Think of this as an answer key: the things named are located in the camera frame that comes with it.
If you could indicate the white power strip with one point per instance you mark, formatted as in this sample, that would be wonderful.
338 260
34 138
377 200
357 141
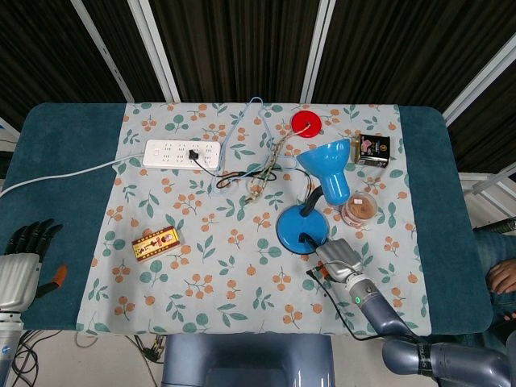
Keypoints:
161 155

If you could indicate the red round disc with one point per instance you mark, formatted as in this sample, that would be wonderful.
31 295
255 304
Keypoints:
300 121

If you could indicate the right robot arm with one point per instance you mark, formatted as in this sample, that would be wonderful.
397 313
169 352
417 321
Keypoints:
379 310

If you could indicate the yellow red cardboard box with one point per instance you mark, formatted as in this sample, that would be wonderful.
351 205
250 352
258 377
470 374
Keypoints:
155 244

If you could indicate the teal table cover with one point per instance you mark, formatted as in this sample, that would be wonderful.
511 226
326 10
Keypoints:
60 153

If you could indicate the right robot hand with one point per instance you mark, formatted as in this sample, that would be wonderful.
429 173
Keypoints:
340 260

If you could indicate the dark rectangular tin can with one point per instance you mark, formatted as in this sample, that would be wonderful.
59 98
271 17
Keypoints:
373 149

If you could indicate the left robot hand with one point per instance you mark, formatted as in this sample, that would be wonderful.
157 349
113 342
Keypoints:
18 278

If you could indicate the clear plastic snack jar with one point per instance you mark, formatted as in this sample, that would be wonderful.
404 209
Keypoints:
360 209

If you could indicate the white frame post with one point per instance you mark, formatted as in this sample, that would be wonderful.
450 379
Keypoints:
105 52
155 52
479 86
318 52

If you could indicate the blue-grey robot torso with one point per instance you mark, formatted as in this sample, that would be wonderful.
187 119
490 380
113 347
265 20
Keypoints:
242 363

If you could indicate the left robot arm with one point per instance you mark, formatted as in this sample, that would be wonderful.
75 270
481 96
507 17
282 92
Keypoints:
8 346

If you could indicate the seated person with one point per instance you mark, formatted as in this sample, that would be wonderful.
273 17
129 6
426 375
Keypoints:
502 278

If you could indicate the floral orange-fruit tablecloth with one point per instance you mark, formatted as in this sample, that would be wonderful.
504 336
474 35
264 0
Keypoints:
225 250

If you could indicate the blue desk lamp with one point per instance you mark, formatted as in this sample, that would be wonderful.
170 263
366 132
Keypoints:
294 230

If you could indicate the white metal rack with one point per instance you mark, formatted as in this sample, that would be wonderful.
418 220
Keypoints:
483 189

